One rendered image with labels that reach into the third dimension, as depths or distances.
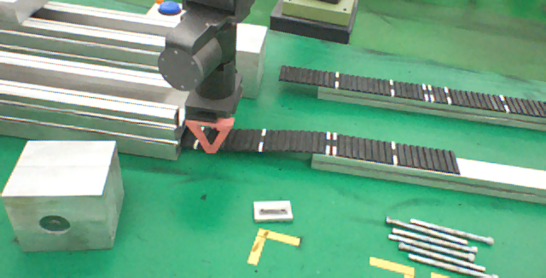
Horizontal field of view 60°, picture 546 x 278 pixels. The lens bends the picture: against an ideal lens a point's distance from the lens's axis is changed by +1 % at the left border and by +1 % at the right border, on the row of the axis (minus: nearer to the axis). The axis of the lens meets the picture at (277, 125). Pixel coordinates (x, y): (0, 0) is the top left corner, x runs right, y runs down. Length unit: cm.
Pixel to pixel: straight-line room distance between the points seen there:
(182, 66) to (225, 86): 11
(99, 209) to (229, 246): 16
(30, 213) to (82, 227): 6
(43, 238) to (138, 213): 11
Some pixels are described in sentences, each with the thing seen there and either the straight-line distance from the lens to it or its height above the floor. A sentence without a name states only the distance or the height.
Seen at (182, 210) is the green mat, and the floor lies 78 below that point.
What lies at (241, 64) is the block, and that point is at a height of 85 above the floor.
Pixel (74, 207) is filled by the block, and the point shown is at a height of 85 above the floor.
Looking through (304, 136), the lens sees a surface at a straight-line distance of 72.
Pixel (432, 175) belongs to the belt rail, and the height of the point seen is 80.
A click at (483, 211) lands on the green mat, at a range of 74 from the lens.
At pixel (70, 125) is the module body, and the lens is 74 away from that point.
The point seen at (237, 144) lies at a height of 80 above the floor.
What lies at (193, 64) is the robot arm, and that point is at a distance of 55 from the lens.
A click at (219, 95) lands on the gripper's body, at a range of 65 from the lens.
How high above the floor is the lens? 126
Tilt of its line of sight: 38 degrees down
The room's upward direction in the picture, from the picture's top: 7 degrees clockwise
